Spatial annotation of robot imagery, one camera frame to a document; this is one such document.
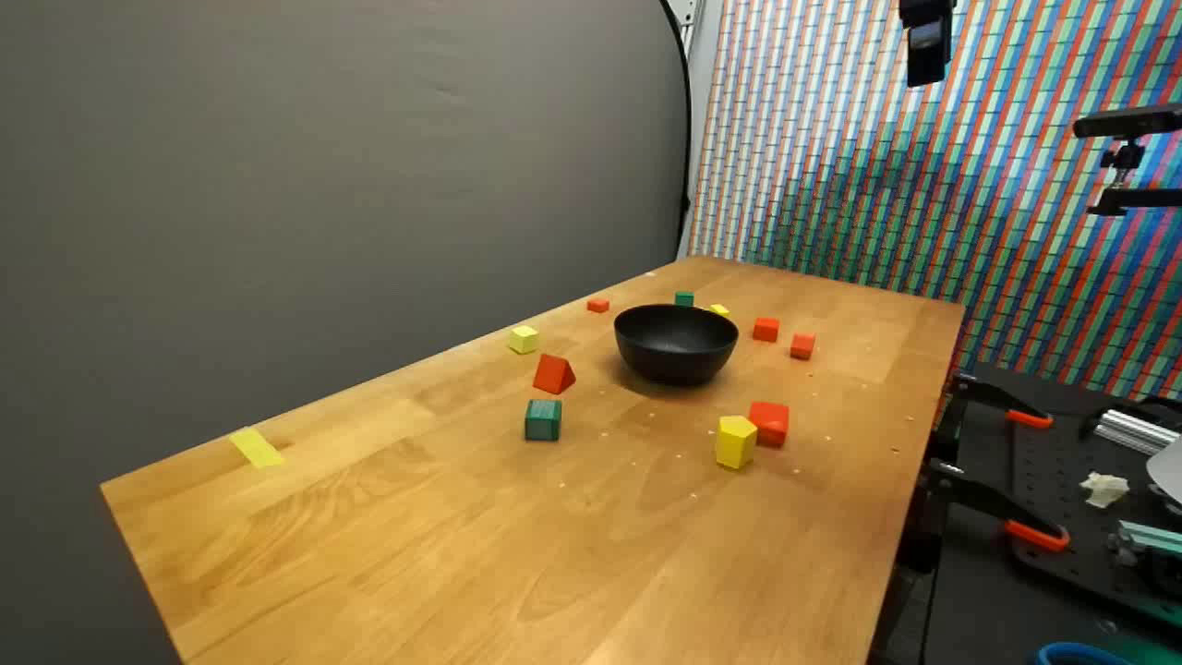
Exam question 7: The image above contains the multicolour patterned backdrop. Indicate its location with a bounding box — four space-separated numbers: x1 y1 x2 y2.
681 0 1182 402

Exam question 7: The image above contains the small white plastic part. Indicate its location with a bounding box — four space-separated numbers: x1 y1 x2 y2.
1077 469 1135 513

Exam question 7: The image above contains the red wooden cube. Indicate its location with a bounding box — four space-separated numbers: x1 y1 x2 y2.
746 399 793 452

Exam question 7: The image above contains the teal plastic part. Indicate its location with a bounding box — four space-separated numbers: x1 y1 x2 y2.
1107 513 1182 602

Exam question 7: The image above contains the grey fabric backdrop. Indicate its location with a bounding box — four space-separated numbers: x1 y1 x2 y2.
0 0 695 665

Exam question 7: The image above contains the black perforated side table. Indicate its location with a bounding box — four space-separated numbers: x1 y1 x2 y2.
880 361 1182 665

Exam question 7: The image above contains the teal wooden cube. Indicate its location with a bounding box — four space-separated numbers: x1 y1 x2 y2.
521 396 564 443

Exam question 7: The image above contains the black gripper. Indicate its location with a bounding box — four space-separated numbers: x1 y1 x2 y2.
894 0 959 92

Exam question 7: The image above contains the silver metal bracket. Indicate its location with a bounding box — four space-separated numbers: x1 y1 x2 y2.
1089 402 1182 463

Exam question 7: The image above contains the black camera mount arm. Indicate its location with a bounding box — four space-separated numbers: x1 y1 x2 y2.
1066 102 1182 220

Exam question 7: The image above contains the yellow tape strip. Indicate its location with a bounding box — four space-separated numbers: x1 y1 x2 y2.
225 425 289 474

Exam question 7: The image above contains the white curved object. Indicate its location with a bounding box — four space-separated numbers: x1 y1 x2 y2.
1142 437 1182 510

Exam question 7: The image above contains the red triangular wooden prism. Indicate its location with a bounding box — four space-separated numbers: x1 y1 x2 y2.
527 352 578 399

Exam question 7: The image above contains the black round bowl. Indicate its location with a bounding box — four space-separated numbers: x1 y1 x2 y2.
609 303 742 393

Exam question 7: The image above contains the black clamp orange handle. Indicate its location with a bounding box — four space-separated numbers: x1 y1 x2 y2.
927 459 1075 563
952 368 1060 437

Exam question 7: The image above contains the blue handled tool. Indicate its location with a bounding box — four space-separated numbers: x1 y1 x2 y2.
1032 638 1137 665

